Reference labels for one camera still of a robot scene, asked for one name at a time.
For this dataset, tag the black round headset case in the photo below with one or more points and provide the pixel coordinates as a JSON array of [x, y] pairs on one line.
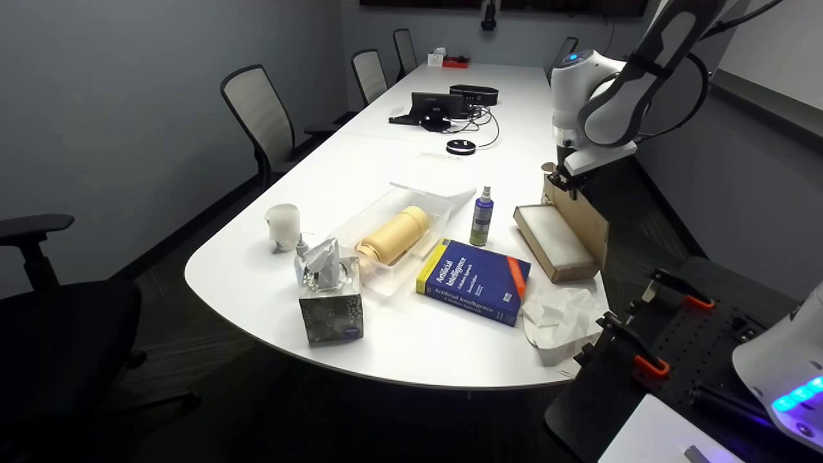
[[473, 93]]

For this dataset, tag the white crumpled paper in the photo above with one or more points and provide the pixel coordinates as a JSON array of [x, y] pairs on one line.
[[561, 322]]

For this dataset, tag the white base with blue light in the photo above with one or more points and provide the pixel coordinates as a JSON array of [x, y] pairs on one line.
[[788, 377]]

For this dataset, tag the black robot mounting stand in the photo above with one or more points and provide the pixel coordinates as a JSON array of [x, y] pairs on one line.
[[729, 344]]

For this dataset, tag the white printed paper cup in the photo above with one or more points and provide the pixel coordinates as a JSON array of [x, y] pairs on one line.
[[281, 225]]

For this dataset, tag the black round puck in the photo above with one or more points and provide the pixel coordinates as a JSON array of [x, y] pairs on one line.
[[462, 147]]

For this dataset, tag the black conference phone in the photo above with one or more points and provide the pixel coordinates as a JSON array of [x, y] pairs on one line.
[[425, 108]]

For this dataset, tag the white flat panel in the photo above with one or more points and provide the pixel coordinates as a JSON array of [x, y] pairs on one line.
[[659, 432]]

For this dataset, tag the large black office chair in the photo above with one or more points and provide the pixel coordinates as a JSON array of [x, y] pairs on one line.
[[59, 344]]

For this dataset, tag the brown cardboard box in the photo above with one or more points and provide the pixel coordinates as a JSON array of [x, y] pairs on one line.
[[561, 246]]

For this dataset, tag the black wall camera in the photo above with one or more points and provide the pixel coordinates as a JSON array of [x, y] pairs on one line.
[[489, 16]]

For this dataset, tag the red flat object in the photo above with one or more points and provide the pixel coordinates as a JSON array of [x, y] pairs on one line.
[[455, 63]]

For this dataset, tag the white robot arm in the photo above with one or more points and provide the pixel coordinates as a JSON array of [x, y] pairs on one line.
[[571, 93]]

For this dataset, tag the tan cylindrical bottle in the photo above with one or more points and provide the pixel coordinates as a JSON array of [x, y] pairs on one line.
[[395, 233]]

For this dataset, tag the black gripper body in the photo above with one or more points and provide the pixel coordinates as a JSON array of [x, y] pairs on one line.
[[571, 161]]

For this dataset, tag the black orange clamp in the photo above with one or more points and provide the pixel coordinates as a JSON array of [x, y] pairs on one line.
[[634, 349], [678, 291]]

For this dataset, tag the blue yellow book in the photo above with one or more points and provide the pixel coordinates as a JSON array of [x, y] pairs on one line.
[[472, 278]]

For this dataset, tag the white small box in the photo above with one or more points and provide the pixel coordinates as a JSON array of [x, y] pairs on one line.
[[436, 57]]

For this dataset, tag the grey mesh office chair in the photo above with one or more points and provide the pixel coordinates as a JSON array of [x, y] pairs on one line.
[[369, 74], [257, 107], [405, 48]]

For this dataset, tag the yellow cylinder in plastic bag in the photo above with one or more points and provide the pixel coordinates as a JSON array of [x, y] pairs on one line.
[[377, 274]]

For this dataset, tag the grey tissue box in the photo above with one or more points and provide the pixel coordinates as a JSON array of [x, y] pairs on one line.
[[329, 313]]

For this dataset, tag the blue spray bottle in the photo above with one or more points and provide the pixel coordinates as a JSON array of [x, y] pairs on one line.
[[481, 219]]

